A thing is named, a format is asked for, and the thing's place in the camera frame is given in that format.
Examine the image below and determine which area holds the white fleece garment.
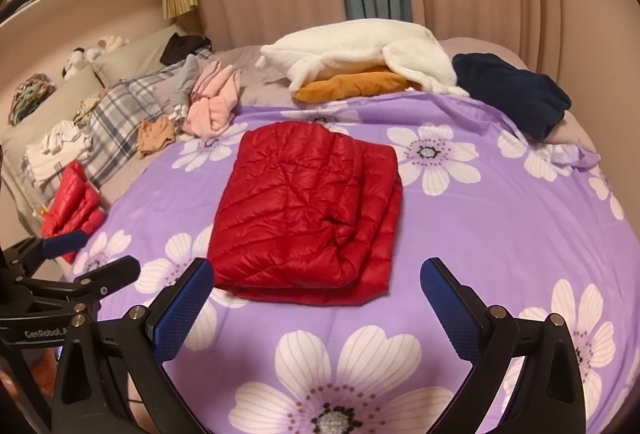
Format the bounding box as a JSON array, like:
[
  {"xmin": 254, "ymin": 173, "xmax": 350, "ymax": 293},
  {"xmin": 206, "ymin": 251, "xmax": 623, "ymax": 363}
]
[{"xmin": 255, "ymin": 18, "xmax": 471, "ymax": 98}]

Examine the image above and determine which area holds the small folded red puffer jacket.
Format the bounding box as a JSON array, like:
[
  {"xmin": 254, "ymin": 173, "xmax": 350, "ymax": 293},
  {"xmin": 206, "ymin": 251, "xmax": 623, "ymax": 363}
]
[{"xmin": 40, "ymin": 160, "xmax": 103, "ymax": 265}]

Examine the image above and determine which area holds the pink garment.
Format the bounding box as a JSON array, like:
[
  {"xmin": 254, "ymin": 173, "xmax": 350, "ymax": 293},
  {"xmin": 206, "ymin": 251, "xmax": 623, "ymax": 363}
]
[{"xmin": 181, "ymin": 58, "xmax": 243, "ymax": 139}]

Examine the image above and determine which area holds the large red puffer jacket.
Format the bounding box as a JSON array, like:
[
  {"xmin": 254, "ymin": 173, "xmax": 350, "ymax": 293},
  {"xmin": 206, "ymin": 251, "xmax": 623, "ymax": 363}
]
[{"xmin": 206, "ymin": 121, "xmax": 405, "ymax": 307}]

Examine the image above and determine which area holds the purple floral blanket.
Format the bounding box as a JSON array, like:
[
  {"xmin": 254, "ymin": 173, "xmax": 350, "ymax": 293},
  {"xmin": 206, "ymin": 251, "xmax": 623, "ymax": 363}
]
[{"xmin": 67, "ymin": 94, "xmax": 633, "ymax": 434}]

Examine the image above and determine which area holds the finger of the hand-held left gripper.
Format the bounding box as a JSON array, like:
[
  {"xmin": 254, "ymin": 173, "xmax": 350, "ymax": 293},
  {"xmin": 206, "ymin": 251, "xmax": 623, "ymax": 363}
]
[
  {"xmin": 15, "ymin": 255, "xmax": 142, "ymax": 315},
  {"xmin": 7, "ymin": 231, "xmax": 90, "ymax": 276}
]

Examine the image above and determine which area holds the tan garment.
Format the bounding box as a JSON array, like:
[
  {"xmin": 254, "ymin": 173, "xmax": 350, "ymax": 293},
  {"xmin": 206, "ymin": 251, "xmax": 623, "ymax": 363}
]
[{"xmin": 136, "ymin": 117, "xmax": 178, "ymax": 159}]

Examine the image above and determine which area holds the taupe bed sheet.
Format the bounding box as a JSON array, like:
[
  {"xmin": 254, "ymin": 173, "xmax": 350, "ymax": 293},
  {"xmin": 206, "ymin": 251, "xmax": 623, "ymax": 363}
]
[{"xmin": 105, "ymin": 37, "xmax": 598, "ymax": 210}]

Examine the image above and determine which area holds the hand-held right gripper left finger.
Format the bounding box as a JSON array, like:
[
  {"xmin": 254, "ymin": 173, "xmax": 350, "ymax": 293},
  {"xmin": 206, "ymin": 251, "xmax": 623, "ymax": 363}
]
[{"xmin": 51, "ymin": 258, "xmax": 216, "ymax": 434}]

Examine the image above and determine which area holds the white printed garment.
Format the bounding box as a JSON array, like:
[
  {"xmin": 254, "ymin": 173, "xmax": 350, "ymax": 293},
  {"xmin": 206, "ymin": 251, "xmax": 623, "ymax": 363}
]
[{"xmin": 22, "ymin": 119, "xmax": 93, "ymax": 187}]

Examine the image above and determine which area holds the plaid pillow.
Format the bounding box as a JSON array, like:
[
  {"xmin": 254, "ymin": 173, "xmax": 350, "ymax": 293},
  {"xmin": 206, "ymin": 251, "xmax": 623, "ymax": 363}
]
[{"xmin": 75, "ymin": 69, "xmax": 188, "ymax": 195}]

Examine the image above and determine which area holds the black garment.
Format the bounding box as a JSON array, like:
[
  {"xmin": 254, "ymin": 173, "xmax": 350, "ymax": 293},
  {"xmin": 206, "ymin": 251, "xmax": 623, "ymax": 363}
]
[{"xmin": 160, "ymin": 34, "xmax": 213, "ymax": 65}]

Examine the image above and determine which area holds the orange garment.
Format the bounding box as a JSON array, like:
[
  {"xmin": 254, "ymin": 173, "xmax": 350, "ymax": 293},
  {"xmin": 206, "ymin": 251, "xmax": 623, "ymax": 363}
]
[{"xmin": 292, "ymin": 70, "xmax": 423, "ymax": 105}]

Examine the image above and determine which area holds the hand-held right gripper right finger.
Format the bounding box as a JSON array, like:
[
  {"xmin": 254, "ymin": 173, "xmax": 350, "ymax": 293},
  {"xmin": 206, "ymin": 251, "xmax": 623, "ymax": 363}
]
[{"xmin": 420, "ymin": 257, "xmax": 586, "ymax": 434}]

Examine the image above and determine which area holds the white and black plush toy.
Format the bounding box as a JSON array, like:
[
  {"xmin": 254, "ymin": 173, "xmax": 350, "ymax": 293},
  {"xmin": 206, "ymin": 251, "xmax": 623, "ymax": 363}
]
[{"xmin": 62, "ymin": 47, "xmax": 101, "ymax": 81}]

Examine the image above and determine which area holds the navy garment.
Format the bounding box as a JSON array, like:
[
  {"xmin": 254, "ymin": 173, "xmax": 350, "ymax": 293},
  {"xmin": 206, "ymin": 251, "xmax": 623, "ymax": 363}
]
[{"xmin": 451, "ymin": 53, "xmax": 572, "ymax": 141}]

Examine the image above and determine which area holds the colourful patterned cloth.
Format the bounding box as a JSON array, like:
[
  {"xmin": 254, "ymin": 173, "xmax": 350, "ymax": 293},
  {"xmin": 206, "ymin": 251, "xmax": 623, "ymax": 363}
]
[{"xmin": 7, "ymin": 72, "xmax": 55, "ymax": 125}]

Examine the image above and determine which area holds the grey garment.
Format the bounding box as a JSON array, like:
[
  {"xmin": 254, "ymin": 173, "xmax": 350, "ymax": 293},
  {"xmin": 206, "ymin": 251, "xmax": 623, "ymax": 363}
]
[{"xmin": 167, "ymin": 54, "xmax": 213, "ymax": 122}]

